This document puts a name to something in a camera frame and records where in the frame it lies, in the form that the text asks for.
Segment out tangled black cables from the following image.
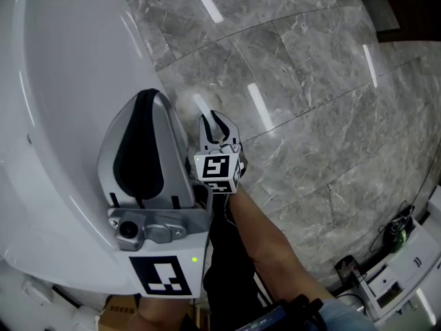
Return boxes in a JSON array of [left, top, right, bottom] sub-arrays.
[[369, 201, 416, 254]]

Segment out person's right forearm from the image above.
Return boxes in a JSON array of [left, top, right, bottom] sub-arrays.
[[225, 183, 334, 312]]

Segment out white ceramic toilet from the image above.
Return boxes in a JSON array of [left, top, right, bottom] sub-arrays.
[[71, 305, 101, 331]]

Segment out black screen device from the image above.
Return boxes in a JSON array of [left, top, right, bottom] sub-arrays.
[[234, 294, 327, 331]]

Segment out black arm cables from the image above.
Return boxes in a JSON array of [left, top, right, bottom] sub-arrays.
[[220, 198, 276, 310]]

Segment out person's light blue shirt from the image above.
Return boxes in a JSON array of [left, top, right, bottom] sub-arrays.
[[315, 298, 378, 331]]

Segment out person's left forearm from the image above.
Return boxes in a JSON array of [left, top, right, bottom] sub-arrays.
[[136, 293, 196, 331]]

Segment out white cabinet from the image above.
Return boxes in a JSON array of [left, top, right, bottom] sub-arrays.
[[358, 184, 441, 328]]

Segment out person's black trousers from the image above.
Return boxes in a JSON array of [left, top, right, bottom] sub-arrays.
[[202, 184, 276, 327]]

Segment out green and black bag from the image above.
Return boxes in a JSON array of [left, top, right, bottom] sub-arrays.
[[389, 215, 415, 252]]

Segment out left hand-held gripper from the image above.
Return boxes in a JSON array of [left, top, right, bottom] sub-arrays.
[[106, 88, 215, 299]]

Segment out white bathtub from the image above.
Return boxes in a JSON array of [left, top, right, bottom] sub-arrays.
[[0, 0, 215, 297]]

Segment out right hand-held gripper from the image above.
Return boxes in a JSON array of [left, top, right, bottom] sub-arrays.
[[193, 110, 247, 195]]

